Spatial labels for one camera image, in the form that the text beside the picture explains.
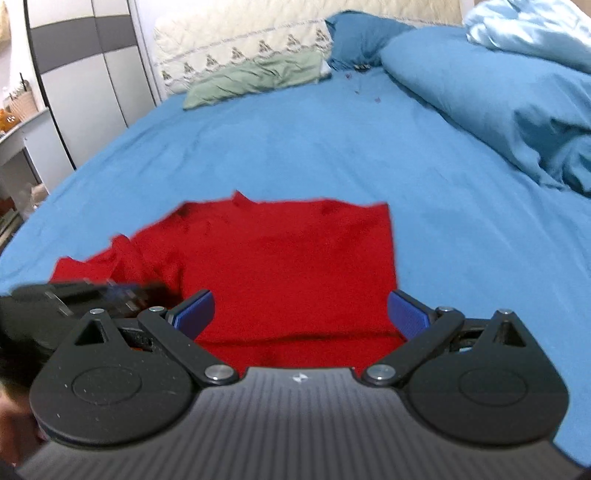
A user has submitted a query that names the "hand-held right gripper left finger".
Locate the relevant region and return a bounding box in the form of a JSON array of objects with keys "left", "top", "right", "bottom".
[{"left": 73, "top": 290, "right": 240, "bottom": 387}]

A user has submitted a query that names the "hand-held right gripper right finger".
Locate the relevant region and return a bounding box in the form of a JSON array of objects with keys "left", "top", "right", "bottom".
[{"left": 361, "top": 290, "right": 539, "bottom": 387}]

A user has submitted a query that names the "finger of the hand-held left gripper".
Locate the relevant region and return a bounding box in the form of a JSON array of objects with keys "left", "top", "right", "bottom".
[{"left": 83, "top": 278, "right": 172, "bottom": 320}]

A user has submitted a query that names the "red garment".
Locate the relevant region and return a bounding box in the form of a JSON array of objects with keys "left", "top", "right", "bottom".
[{"left": 48, "top": 189, "right": 409, "bottom": 370}]

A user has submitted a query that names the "person's left forearm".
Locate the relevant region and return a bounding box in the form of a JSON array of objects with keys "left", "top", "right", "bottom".
[{"left": 0, "top": 369, "right": 44, "bottom": 468}]

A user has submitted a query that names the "white side table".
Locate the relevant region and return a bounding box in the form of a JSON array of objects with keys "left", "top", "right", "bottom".
[{"left": 0, "top": 107, "right": 52, "bottom": 217}]

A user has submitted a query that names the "bed with blue sheet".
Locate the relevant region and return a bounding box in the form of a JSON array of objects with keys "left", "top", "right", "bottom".
[{"left": 0, "top": 25, "right": 591, "bottom": 467}]

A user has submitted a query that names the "white and grey wardrobe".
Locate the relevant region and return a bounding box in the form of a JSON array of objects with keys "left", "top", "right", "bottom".
[{"left": 23, "top": 0, "right": 160, "bottom": 171}]

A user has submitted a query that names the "wicker basket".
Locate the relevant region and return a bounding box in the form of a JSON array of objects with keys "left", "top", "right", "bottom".
[{"left": 4, "top": 89, "right": 38, "bottom": 121}]

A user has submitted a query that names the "blue duvet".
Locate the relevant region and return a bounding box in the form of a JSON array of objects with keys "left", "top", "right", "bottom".
[{"left": 379, "top": 25, "right": 591, "bottom": 199}]

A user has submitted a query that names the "green pillow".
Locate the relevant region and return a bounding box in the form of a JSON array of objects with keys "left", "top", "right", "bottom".
[{"left": 182, "top": 50, "right": 331, "bottom": 110}]

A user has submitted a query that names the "cream patterned pillow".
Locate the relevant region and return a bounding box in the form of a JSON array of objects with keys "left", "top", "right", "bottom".
[{"left": 152, "top": 11, "right": 335, "bottom": 97}]

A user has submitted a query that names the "dark blue pillow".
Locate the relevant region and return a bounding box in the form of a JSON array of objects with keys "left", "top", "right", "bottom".
[{"left": 324, "top": 10, "right": 416, "bottom": 72}]

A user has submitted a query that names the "beige headboard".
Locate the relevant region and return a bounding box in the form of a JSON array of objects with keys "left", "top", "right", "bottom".
[{"left": 323, "top": 0, "right": 465, "bottom": 27}]

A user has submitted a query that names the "light blue blanket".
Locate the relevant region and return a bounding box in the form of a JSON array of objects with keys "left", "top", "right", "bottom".
[{"left": 463, "top": 0, "right": 591, "bottom": 75}]

